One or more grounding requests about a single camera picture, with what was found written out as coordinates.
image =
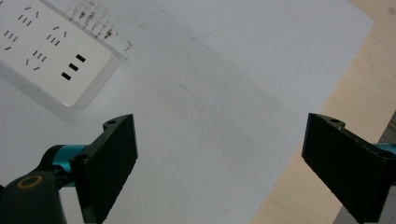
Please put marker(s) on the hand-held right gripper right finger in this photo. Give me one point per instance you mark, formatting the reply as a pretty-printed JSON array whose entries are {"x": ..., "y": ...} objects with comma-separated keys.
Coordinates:
[{"x": 348, "y": 168}]

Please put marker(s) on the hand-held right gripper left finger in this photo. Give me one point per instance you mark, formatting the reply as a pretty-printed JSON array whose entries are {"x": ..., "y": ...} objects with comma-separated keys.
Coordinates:
[{"x": 106, "y": 168}]

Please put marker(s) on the white paper mat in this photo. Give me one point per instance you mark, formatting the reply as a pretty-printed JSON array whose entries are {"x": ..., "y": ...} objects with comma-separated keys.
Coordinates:
[{"x": 199, "y": 102}]

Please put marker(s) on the white power strip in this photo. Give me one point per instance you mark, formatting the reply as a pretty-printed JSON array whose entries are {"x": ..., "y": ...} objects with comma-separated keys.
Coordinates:
[{"x": 49, "y": 49}]

